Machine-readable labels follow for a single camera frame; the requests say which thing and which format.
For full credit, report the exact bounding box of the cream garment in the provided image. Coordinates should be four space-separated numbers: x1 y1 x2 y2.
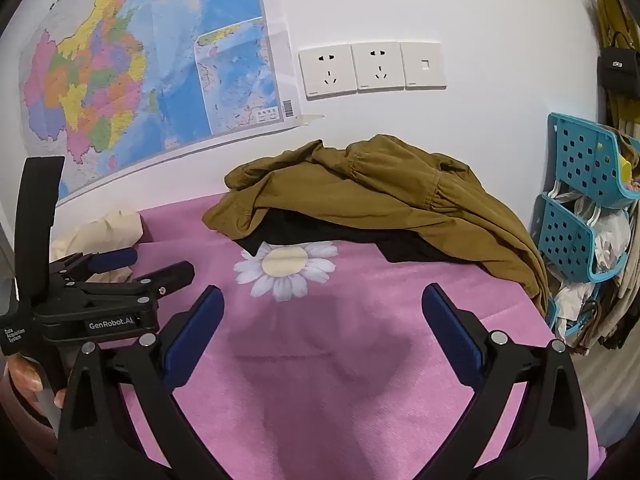
50 210 146 281

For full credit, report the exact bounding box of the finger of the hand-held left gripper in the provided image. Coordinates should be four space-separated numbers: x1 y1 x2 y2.
50 247 138 281
75 260 196 306

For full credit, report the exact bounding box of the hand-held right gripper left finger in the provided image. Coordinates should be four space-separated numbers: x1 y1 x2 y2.
55 285 226 480

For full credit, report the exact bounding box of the person's left hand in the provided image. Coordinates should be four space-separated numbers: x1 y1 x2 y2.
2 355 68 411

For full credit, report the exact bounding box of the white wall power socket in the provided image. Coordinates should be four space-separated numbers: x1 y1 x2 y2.
350 41 406 93
299 45 358 101

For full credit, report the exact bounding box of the olive brown jacket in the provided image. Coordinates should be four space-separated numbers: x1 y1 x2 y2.
201 134 551 318

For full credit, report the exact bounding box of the pink daisy print blanket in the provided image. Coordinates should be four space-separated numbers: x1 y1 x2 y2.
50 192 606 480

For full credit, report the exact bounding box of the colourful wall map poster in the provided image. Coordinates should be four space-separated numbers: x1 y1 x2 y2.
17 0 326 206

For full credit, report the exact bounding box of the white plastic bag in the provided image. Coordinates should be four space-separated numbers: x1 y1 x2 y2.
592 210 632 275

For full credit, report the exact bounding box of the black handbag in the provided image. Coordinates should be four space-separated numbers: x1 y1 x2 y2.
597 32 640 92

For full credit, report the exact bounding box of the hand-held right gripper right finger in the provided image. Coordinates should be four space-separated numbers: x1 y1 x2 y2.
421 282 591 480

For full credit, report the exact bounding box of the blue plastic storage rack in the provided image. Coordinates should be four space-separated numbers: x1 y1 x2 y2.
530 112 640 341

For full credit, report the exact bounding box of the white wall data socket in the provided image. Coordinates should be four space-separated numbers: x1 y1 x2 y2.
400 41 447 91

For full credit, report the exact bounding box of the black garment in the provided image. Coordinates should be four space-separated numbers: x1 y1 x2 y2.
235 207 461 264

